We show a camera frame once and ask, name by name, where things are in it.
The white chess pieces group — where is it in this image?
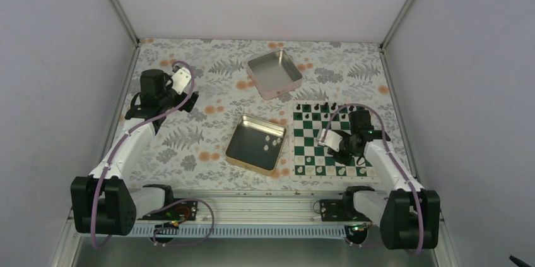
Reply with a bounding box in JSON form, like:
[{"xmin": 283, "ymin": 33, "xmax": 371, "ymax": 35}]
[{"xmin": 278, "ymin": 134, "xmax": 378, "ymax": 179}]

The gold square tin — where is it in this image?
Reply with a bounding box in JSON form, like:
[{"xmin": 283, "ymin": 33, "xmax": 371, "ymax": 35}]
[{"xmin": 225, "ymin": 115, "xmax": 287, "ymax": 177}]

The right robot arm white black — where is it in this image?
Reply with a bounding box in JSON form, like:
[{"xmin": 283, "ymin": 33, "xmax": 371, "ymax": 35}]
[{"xmin": 317, "ymin": 104, "xmax": 440, "ymax": 254}]

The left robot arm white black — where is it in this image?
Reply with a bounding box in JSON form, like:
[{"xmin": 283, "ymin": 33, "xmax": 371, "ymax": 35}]
[{"xmin": 70, "ymin": 61, "xmax": 199, "ymax": 235}]

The black chess pieces row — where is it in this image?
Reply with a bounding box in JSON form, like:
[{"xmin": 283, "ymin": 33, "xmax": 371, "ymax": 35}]
[{"xmin": 291, "ymin": 102, "xmax": 364, "ymax": 122}]

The green white chess board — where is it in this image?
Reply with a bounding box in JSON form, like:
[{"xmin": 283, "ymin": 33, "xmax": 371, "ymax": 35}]
[{"xmin": 287, "ymin": 100, "xmax": 380, "ymax": 185}]

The floral table mat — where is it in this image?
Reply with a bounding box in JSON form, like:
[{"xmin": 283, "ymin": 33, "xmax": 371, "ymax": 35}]
[{"xmin": 127, "ymin": 38, "xmax": 408, "ymax": 192}]

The pink square tin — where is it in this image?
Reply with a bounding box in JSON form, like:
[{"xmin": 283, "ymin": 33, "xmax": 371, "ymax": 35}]
[{"xmin": 245, "ymin": 49, "xmax": 303, "ymax": 100}]

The left wrist camera silver plate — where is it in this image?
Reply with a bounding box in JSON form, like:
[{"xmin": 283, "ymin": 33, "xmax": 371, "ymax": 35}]
[{"xmin": 171, "ymin": 67, "xmax": 192, "ymax": 95}]

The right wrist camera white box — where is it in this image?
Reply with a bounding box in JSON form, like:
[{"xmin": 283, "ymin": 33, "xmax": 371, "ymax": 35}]
[{"xmin": 317, "ymin": 129, "xmax": 343, "ymax": 152}]

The left aluminium frame post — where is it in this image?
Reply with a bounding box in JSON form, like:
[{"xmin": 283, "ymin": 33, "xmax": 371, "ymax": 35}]
[{"xmin": 109, "ymin": 0, "xmax": 139, "ymax": 46}]

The aluminium frame post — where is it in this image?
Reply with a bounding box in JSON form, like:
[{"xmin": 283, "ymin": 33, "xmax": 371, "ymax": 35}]
[
  {"xmin": 109, "ymin": 0, "xmax": 139, "ymax": 46},
  {"xmin": 380, "ymin": 0, "xmax": 415, "ymax": 53}
]

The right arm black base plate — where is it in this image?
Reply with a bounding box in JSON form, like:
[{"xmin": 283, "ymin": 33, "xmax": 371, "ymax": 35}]
[{"xmin": 313, "ymin": 199, "xmax": 370, "ymax": 222}]

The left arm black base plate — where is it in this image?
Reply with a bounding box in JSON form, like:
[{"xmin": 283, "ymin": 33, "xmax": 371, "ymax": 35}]
[{"xmin": 141, "ymin": 201, "xmax": 198, "ymax": 222}]

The aluminium mounting rail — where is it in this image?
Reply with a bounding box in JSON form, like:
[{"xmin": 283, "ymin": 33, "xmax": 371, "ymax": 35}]
[{"xmin": 116, "ymin": 191, "xmax": 378, "ymax": 244}]

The right aluminium frame post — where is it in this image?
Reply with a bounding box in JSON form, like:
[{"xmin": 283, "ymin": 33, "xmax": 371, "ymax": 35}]
[{"xmin": 380, "ymin": 0, "xmax": 415, "ymax": 53}]

